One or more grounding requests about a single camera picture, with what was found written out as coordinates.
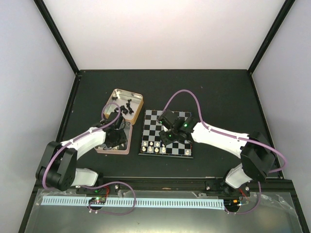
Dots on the pile of black chess pieces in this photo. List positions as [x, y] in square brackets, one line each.
[125, 108]

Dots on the right controller circuit board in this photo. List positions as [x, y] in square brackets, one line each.
[230, 203]

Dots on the pink metal tin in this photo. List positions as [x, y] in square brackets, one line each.
[122, 148]

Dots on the black and grey chessboard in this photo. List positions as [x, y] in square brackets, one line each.
[151, 130]

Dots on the left controller circuit board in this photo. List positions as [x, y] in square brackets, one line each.
[97, 200]

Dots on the light blue slotted cable duct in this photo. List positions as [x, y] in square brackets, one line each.
[138, 202]

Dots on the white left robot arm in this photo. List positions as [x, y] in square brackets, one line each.
[58, 166]

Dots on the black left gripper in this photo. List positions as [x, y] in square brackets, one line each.
[123, 140]

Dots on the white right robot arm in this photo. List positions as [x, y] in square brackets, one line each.
[252, 149]

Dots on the gold metal tin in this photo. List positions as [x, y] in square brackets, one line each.
[123, 96]

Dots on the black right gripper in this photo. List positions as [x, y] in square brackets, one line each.
[165, 140]

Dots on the controller circuit board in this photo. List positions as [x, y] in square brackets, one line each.
[230, 203]
[97, 200]

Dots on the black mounting rail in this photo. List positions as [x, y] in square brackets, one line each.
[213, 185]

